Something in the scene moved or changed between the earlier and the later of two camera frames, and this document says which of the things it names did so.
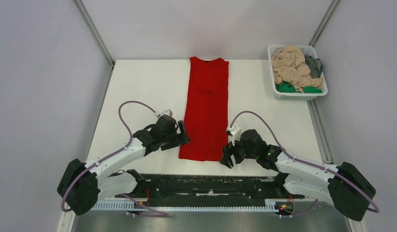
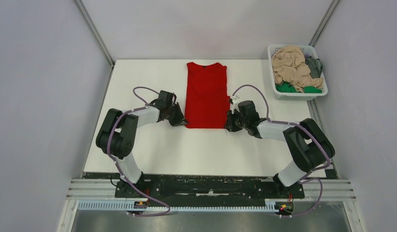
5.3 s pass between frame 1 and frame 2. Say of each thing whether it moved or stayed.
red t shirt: moved
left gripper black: moved
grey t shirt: stayed
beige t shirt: stayed
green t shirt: stayed
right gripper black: moved
